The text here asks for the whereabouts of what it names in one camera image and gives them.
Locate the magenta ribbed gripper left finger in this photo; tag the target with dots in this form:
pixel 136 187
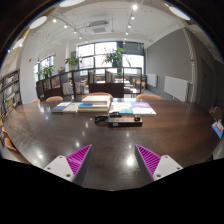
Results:
pixel 72 167

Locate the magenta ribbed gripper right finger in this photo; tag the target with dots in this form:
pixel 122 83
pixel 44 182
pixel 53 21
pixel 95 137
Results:
pixel 153 166

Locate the black charger plug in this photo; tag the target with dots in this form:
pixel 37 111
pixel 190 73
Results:
pixel 115 115

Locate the black power strip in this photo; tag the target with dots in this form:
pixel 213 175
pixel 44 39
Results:
pixel 124 122

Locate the purple cover book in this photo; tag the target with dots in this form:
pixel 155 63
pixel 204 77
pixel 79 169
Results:
pixel 142 108

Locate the blue cover book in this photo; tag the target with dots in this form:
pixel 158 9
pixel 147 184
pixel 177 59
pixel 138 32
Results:
pixel 60 107

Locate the stack of white books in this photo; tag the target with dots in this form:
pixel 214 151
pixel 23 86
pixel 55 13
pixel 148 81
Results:
pixel 95 103

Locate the colourful illustrated book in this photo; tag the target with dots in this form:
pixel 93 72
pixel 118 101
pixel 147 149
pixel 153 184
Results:
pixel 121 107

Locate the orange chair back right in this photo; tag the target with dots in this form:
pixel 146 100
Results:
pixel 148 97

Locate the orange chair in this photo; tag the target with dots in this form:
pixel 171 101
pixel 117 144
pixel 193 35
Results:
pixel 97 94
pixel 148 97
pixel 54 98

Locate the orange chair back left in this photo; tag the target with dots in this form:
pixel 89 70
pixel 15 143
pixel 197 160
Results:
pixel 54 98

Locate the blue white box right edge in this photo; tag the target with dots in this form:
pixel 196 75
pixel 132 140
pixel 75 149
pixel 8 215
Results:
pixel 218 128

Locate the orange chair back centre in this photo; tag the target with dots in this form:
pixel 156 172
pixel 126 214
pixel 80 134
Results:
pixel 97 94

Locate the dark wooden bookshelf divider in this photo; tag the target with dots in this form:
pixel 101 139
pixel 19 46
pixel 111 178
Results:
pixel 116 81

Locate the potted plant left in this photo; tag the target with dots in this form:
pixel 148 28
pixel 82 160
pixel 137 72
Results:
pixel 72 62

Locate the potted plant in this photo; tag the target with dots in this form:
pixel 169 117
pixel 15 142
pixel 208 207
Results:
pixel 72 62
pixel 114 56

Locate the potted plant centre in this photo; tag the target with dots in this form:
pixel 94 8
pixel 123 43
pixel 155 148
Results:
pixel 114 56

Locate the ceiling air conditioner unit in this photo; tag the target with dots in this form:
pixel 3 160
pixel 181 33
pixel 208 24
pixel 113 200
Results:
pixel 99 27

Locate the white wall radiator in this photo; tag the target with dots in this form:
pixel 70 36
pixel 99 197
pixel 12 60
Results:
pixel 176 87

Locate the left wall bookshelf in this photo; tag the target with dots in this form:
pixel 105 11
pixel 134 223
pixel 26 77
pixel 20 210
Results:
pixel 9 91

